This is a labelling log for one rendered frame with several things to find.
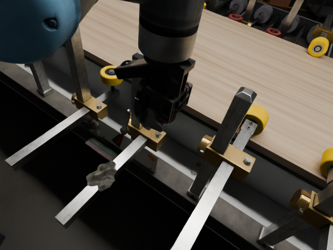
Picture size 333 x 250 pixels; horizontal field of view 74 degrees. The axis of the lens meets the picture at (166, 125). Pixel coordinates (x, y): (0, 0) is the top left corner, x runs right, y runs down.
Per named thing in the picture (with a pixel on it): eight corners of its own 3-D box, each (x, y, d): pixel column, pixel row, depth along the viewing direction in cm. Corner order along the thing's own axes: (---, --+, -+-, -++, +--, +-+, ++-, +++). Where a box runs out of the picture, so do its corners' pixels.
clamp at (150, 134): (155, 152, 69) (157, 143, 66) (122, 131, 73) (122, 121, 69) (165, 141, 73) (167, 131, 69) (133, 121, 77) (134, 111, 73)
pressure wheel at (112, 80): (124, 100, 86) (124, 77, 78) (103, 102, 84) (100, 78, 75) (122, 88, 91) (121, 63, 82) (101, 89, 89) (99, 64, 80)
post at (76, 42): (89, 132, 91) (65, 11, 55) (83, 128, 92) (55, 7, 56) (96, 127, 93) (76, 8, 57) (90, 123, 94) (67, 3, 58)
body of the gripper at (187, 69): (167, 126, 42) (178, 73, 33) (132, 104, 44) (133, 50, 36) (187, 105, 46) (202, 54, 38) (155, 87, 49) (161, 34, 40)
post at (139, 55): (137, 167, 85) (144, 58, 49) (130, 162, 86) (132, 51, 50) (142, 161, 87) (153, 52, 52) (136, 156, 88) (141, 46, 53)
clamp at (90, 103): (97, 123, 79) (95, 113, 75) (71, 106, 83) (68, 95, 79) (109, 114, 83) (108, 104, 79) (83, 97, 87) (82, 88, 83)
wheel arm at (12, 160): (16, 173, 63) (10, 165, 60) (9, 166, 64) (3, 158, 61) (120, 97, 89) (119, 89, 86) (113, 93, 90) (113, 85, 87)
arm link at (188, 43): (126, 20, 32) (164, 4, 38) (126, 51, 36) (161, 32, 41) (177, 44, 29) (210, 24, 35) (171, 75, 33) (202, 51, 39)
